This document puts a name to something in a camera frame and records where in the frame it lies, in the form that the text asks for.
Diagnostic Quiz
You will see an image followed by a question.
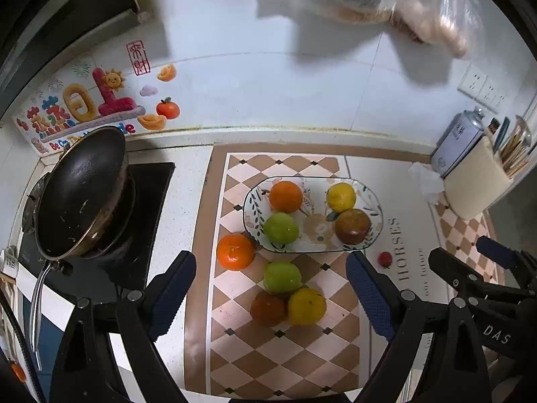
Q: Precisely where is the red cherry tomato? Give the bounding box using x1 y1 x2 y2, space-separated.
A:
378 251 393 268

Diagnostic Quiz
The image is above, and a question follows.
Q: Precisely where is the yellow lemon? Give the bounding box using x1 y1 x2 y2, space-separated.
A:
327 182 357 213
288 287 327 326

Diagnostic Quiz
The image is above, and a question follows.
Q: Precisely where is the orange tangerine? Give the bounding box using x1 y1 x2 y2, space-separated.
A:
216 234 256 271

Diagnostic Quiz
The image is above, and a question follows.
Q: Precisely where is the green apple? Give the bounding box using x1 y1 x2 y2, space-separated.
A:
263 262 302 295
263 212 299 245

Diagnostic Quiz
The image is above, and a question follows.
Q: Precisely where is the dark orange fruit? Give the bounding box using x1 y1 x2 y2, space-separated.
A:
249 291 288 327

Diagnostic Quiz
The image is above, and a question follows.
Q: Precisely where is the checkered kitchen mat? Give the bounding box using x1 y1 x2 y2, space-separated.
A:
184 146 498 400

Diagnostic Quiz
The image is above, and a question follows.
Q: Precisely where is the black gas stove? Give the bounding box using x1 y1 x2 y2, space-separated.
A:
16 161 177 303

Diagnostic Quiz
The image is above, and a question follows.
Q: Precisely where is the cream utensil holder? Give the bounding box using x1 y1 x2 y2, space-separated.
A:
444 136 512 220

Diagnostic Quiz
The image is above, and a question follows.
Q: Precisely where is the dark red apple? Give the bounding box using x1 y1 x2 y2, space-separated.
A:
334 208 371 245

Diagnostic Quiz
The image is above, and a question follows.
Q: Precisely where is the white crumpled tissue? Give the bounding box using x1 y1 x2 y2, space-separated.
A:
409 162 445 205

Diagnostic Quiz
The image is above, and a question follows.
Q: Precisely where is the patterned oval fruit plate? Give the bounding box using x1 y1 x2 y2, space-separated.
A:
243 177 383 254

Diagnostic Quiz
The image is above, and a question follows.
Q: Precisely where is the yellow lemon in plate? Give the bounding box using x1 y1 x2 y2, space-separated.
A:
327 182 357 213

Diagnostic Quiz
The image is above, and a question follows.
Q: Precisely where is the black frying pan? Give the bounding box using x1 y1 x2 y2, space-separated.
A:
29 126 128 369

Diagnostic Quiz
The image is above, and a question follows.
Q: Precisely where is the silver spray can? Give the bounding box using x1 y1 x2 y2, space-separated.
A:
431 107 484 177

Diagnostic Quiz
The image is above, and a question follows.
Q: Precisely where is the green apple in plate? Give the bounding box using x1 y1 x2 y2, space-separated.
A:
263 212 299 245

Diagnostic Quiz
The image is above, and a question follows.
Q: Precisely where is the orange in plate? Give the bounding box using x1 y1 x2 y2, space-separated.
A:
268 181 303 214

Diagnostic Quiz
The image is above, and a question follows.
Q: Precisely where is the plastic bag with eggs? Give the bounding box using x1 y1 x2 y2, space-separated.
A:
390 0 482 59

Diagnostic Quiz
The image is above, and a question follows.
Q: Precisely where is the black range hood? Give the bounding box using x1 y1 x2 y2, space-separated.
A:
1 0 140 113

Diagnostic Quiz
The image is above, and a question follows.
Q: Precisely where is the white wall socket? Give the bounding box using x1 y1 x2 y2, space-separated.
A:
458 64 509 114

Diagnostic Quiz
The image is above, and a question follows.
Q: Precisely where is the colourful wall sticker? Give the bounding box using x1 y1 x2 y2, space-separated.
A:
12 39 181 156

